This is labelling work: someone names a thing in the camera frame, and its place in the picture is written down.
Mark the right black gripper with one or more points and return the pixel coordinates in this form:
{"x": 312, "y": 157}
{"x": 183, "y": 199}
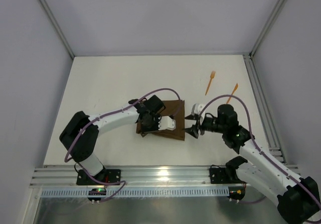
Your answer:
{"x": 198, "y": 124}

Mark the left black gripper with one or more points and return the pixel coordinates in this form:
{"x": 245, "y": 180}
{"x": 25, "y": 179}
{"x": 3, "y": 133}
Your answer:
{"x": 149, "y": 126}

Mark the brown cloth napkin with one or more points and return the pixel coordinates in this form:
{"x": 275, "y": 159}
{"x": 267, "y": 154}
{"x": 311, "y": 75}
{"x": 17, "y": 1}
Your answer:
{"x": 174, "y": 109}

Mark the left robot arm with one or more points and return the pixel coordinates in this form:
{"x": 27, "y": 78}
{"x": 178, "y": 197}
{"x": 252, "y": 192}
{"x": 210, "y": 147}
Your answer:
{"x": 80, "y": 135}

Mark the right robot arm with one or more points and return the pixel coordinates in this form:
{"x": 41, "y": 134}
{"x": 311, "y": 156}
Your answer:
{"x": 296, "y": 198}

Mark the orange plastic fork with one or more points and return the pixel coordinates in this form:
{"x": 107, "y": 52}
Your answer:
{"x": 212, "y": 76}

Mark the orange plastic knife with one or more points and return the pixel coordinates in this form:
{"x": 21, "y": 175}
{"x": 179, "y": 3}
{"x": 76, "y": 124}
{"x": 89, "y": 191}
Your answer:
{"x": 234, "y": 90}

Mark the right controller board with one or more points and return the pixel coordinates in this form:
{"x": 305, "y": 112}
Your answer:
{"x": 236, "y": 195}

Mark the controller board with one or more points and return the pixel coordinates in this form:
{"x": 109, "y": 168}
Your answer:
{"x": 95, "y": 195}
{"x": 236, "y": 195}

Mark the left controller board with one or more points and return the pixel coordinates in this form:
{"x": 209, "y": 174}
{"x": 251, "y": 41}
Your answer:
{"x": 95, "y": 195}

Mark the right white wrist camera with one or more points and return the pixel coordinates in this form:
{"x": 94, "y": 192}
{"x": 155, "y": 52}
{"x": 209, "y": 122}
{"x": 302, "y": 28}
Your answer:
{"x": 197, "y": 109}

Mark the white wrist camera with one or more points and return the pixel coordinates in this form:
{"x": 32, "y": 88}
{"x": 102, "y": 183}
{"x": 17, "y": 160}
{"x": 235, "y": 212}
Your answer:
{"x": 197, "y": 109}
{"x": 166, "y": 123}

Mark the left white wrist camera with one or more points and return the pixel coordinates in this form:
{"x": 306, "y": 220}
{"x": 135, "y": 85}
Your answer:
{"x": 166, "y": 123}

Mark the front aluminium rail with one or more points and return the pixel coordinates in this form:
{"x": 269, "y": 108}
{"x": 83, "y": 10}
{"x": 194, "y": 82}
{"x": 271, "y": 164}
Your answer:
{"x": 65, "y": 175}

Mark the aluminium rail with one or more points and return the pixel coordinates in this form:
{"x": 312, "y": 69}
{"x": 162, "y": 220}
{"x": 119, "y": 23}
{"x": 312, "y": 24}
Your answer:
{"x": 65, "y": 175}
{"x": 270, "y": 131}

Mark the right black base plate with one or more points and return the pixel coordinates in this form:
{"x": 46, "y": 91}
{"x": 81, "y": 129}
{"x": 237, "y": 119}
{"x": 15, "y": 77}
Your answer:
{"x": 220, "y": 176}

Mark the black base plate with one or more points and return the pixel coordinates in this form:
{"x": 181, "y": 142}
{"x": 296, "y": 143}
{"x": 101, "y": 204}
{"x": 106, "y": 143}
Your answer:
{"x": 106, "y": 176}
{"x": 220, "y": 176}

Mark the slotted cable duct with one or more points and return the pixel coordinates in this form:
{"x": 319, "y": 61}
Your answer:
{"x": 137, "y": 192}

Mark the right side aluminium rail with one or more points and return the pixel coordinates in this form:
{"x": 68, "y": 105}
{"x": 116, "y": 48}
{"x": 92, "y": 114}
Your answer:
{"x": 270, "y": 131}

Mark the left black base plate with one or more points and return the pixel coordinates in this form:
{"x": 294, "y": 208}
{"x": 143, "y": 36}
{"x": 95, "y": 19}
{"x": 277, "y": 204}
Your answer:
{"x": 106, "y": 176}

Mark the left aluminium frame post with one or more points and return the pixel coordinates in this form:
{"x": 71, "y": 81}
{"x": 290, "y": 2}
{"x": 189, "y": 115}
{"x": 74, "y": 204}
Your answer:
{"x": 54, "y": 23}

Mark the aluminium frame post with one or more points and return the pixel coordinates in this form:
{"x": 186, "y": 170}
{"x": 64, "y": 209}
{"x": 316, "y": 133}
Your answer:
{"x": 273, "y": 16}
{"x": 54, "y": 23}

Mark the right aluminium frame post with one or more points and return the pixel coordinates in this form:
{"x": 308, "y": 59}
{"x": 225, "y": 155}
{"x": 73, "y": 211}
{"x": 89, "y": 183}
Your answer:
{"x": 273, "y": 16}

